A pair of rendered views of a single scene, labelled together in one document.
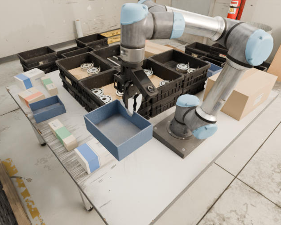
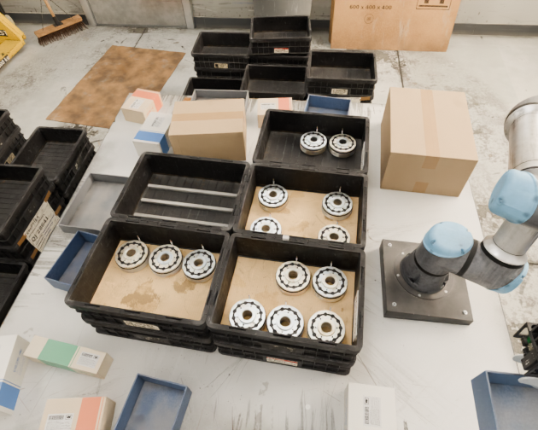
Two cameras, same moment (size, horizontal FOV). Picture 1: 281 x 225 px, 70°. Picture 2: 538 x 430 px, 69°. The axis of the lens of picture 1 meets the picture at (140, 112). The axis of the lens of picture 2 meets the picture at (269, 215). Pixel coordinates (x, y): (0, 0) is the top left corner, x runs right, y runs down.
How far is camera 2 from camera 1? 0.94 m
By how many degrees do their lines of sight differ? 30
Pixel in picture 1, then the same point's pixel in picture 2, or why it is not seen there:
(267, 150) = not seen: hidden behind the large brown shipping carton
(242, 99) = (465, 167)
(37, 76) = (14, 358)
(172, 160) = (460, 340)
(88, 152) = not seen: outside the picture
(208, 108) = (522, 248)
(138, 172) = (447, 406)
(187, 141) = (454, 293)
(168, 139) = (429, 310)
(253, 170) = not seen: hidden behind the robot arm
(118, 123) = (508, 408)
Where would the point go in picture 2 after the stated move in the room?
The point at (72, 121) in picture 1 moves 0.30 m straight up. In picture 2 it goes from (231, 402) to (217, 372)
